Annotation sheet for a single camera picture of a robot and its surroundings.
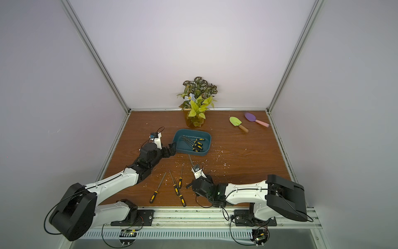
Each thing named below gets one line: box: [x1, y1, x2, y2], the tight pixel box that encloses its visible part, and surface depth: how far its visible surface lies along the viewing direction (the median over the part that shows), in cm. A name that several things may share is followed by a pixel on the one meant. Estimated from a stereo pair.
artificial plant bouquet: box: [176, 76, 218, 120], surface depth 101 cm
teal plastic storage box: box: [172, 128, 212, 157], surface depth 102 cm
